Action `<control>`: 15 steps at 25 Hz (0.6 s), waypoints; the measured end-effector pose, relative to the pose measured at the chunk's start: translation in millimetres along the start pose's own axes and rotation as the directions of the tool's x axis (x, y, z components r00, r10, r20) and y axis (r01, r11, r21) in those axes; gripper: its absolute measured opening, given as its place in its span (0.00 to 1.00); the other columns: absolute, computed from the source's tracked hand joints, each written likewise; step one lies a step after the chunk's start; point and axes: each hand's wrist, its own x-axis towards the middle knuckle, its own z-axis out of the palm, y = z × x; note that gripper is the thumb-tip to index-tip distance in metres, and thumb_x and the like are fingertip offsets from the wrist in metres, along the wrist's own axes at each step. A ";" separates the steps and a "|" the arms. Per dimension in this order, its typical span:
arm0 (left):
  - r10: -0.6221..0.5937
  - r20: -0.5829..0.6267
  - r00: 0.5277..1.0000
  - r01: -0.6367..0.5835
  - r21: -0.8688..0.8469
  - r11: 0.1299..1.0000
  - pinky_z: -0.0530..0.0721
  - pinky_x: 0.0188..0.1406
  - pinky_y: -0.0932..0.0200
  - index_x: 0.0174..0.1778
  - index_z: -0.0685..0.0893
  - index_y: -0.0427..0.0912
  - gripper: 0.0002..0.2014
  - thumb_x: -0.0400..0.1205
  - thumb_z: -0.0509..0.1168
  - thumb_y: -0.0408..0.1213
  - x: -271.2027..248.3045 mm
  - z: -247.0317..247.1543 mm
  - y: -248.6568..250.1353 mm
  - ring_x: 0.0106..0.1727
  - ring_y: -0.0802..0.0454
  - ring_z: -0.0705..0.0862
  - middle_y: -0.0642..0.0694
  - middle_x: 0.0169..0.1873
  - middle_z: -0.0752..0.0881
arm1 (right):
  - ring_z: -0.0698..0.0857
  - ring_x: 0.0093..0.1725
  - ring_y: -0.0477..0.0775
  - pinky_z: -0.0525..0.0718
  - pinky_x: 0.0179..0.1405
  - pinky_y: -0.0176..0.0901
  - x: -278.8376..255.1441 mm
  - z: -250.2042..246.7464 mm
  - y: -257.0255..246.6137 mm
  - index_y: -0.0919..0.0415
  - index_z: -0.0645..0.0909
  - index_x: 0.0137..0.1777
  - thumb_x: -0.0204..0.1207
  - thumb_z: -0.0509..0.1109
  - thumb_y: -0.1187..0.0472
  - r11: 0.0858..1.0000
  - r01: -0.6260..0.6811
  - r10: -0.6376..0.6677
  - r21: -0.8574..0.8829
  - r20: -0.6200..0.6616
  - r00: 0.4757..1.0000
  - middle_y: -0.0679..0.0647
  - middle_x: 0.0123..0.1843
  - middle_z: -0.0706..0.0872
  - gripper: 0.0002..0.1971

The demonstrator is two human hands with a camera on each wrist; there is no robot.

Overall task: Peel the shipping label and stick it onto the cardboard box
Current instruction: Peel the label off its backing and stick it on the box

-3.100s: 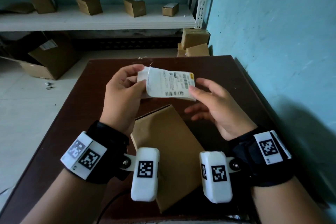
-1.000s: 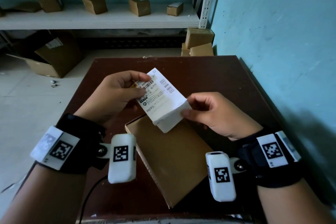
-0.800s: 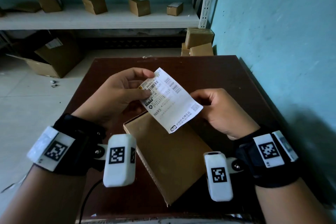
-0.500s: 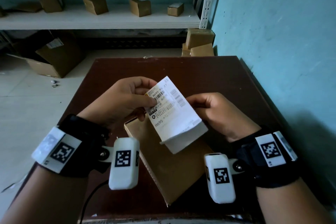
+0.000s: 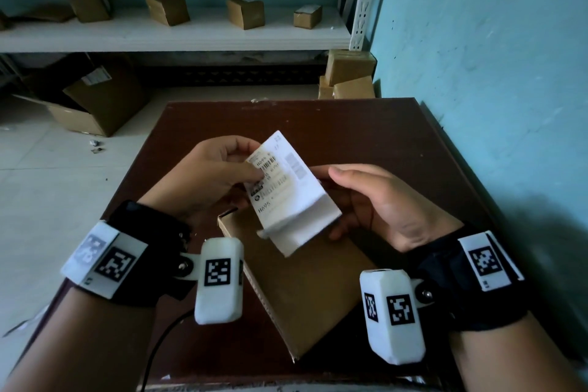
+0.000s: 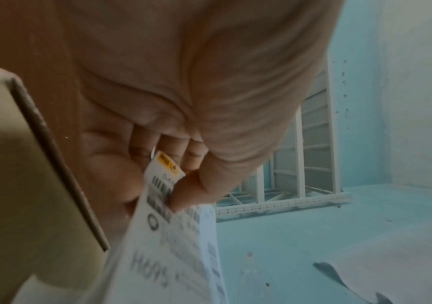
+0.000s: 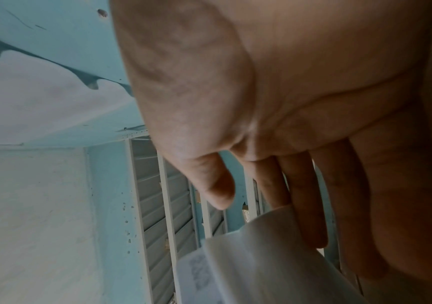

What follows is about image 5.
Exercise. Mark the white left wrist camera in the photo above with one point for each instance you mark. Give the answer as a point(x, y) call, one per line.
point(218, 281)

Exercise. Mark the person's left forearm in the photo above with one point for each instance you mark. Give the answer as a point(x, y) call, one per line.
point(78, 346)

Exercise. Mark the row of small brown parcels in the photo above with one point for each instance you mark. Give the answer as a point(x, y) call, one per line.
point(167, 9)

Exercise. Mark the person's right hand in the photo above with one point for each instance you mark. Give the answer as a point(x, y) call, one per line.
point(395, 208)

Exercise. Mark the black left wristband, marker tiles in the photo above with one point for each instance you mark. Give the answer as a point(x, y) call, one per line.
point(115, 263)

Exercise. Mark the taped brown stacked parcel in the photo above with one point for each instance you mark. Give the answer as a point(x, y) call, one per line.
point(325, 90)
point(350, 68)
point(354, 88)

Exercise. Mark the person's left hand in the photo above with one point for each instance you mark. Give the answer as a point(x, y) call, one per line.
point(206, 176)

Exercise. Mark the white shipping label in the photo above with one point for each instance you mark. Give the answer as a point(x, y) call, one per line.
point(294, 185)

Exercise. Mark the person's right forearm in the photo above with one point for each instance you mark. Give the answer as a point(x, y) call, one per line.
point(514, 359)

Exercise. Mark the translucent label backing paper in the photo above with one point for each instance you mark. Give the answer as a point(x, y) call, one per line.
point(308, 226)

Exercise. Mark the small metal floor debris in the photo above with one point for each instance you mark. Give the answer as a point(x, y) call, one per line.
point(94, 143)

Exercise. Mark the large open cardboard carton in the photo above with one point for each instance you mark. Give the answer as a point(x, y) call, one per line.
point(110, 100)

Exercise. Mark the white marker cube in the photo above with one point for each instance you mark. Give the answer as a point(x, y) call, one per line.
point(395, 318)

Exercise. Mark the brown cardboard box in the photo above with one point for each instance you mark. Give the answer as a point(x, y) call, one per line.
point(312, 295)

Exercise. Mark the white paper scrap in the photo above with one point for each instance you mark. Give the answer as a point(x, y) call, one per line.
point(32, 320)

